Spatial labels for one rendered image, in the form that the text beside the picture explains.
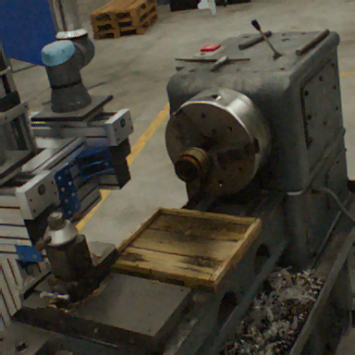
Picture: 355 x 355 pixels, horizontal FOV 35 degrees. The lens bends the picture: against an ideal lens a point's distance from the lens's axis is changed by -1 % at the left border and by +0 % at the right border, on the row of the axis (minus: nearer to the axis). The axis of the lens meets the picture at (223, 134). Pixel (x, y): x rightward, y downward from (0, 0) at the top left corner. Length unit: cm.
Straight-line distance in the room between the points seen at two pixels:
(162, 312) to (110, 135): 91
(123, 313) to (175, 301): 12
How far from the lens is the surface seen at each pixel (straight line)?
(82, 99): 211
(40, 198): 172
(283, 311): 184
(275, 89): 174
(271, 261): 185
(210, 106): 167
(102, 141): 209
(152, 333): 126
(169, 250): 165
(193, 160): 161
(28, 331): 149
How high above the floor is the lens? 177
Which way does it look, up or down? 22 degrees down
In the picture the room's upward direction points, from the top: 10 degrees counter-clockwise
